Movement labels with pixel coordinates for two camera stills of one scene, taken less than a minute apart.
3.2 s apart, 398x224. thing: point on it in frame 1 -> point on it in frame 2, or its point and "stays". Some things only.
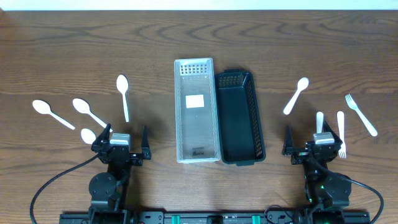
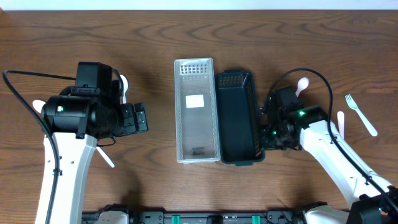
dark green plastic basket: x=241 y=135 stays
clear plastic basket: x=198 y=139 stays
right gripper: x=300 y=155 -> x=265 y=144
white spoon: x=302 y=84 stays
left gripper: x=119 y=154 -> x=137 y=117
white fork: x=342 y=153 stays
